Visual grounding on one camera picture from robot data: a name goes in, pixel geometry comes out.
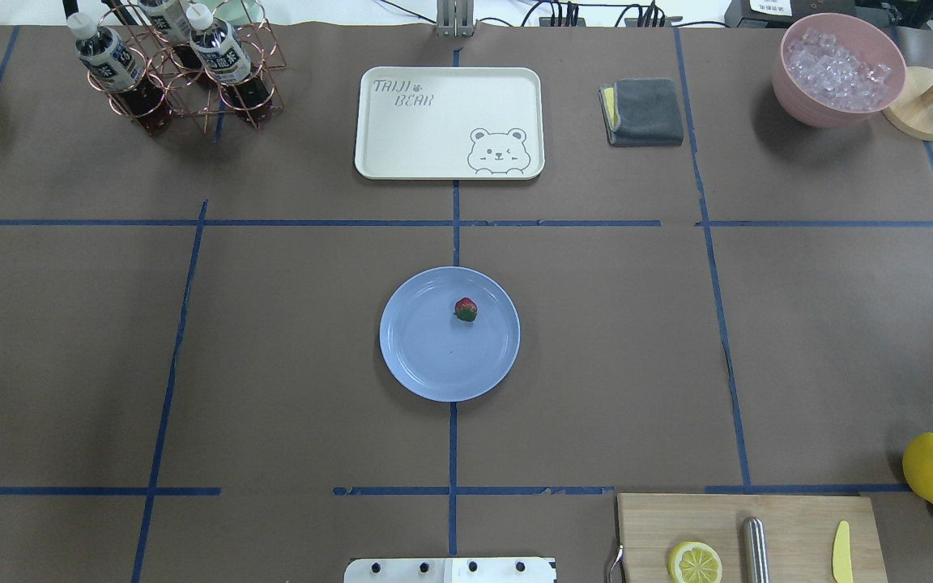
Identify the red strawberry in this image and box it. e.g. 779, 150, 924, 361
453, 296, 479, 322

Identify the blue plate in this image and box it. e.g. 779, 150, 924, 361
378, 266, 522, 402

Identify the wooden stand round base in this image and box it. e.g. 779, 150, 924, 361
881, 39, 933, 142

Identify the pink bowl of ice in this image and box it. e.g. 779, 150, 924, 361
771, 12, 906, 128

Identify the grey folded cloth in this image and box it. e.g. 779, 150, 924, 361
599, 78, 684, 147

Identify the yellow plastic knife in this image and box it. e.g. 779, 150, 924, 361
832, 520, 853, 583

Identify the half lemon slice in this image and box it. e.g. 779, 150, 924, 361
667, 540, 723, 583

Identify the wooden cutting board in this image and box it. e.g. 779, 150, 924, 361
614, 493, 890, 583

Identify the cream bear tray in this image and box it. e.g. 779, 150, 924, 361
353, 66, 545, 181

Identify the mint green bowl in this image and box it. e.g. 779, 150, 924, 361
203, 0, 267, 26

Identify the tea bottle right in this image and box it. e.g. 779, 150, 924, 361
185, 2, 273, 126

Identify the tea bottle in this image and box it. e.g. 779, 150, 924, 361
185, 2, 273, 126
66, 12, 172, 135
138, 1, 192, 45

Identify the tea bottle lower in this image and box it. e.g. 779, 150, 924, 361
138, 1, 192, 45

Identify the tea bottle left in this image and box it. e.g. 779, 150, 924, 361
66, 12, 172, 135

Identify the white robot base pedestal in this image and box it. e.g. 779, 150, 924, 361
343, 556, 558, 582

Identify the copper wire bottle rack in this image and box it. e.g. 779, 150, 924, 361
86, 1, 288, 137

